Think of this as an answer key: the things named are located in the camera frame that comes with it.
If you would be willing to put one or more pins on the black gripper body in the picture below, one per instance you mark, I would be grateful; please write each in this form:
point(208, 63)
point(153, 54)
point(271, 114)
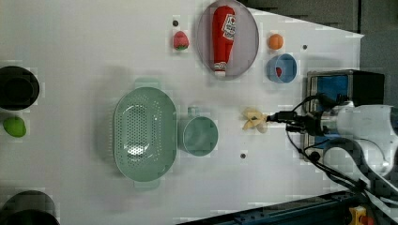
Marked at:
point(310, 124)

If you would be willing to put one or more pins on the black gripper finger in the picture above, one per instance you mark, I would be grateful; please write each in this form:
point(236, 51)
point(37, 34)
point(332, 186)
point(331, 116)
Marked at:
point(293, 128)
point(282, 117)

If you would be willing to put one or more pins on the peeled plush banana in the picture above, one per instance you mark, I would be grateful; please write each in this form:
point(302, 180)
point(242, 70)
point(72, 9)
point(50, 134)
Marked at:
point(255, 119)

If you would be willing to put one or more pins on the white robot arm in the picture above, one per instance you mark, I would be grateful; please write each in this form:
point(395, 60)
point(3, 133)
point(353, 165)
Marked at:
point(347, 166)

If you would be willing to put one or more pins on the green mug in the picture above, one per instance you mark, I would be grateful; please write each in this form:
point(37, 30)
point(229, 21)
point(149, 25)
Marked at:
point(197, 134)

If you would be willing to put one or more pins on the silver toaster oven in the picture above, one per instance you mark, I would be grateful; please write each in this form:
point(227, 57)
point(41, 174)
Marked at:
point(359, 84)

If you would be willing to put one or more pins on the blue cup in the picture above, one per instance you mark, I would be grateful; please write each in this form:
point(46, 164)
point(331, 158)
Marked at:
point(282, 68)

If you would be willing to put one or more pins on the orange toy fruit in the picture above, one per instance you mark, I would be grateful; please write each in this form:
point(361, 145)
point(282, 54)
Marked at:
point(275, 42)

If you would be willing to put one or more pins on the yellow red emergency button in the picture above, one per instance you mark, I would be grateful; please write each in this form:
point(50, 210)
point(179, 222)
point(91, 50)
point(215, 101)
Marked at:
point(359, 216)

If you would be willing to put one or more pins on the red ketchup bottle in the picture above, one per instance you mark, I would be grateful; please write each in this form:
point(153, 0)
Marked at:
point(223, 35)

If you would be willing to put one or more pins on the red plush strawberry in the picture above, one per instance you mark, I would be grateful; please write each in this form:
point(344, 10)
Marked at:
point(180, 41)

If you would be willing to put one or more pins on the green oval colander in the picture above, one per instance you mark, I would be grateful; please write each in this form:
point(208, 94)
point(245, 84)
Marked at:
point(145, 134)

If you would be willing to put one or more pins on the black round base upper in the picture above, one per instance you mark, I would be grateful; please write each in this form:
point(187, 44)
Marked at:
point(19, 88)

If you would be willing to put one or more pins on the black round base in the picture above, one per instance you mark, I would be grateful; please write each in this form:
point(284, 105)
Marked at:
point(19, 88)
point(29, 207)

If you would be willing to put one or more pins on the green toy pear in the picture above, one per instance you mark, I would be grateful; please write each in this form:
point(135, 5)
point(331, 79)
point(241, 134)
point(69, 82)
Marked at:
point(15, 127)

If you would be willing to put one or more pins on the black round base lower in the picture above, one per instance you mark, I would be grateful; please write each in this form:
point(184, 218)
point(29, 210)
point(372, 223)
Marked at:
point(29, 207)

